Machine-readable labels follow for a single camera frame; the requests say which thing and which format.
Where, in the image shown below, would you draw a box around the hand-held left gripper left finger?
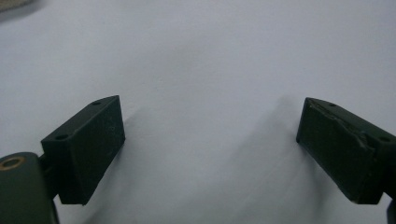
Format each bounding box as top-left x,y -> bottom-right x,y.
40,94 -> 126,206

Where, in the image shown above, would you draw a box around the cream knit glove orange fingertips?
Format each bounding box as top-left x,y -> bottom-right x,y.
0,0 -> 34,13

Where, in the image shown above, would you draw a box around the light grey foam mat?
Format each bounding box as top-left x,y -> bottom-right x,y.
0,0 -> 396,224

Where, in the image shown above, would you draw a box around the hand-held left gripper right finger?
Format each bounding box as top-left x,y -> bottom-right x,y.
295,96 -> 396,205

